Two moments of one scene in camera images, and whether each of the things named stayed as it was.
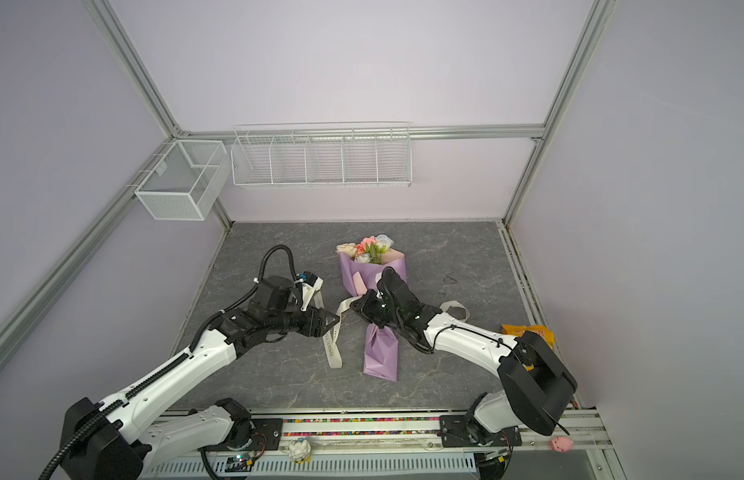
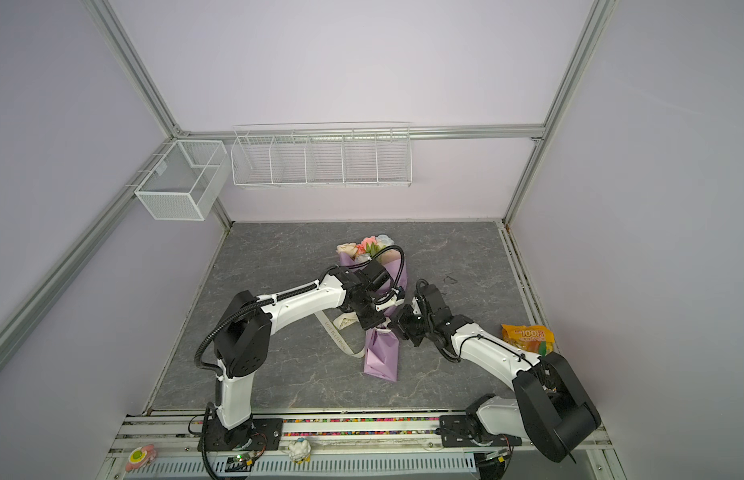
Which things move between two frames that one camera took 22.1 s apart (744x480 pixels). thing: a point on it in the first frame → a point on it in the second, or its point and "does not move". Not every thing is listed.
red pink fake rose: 360,248 does not move
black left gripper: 319,329 → 371,322
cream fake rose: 349,249 does not move
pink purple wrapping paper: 381,345 does not move
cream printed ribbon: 333,348 → 338,324
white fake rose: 383,240 does not move
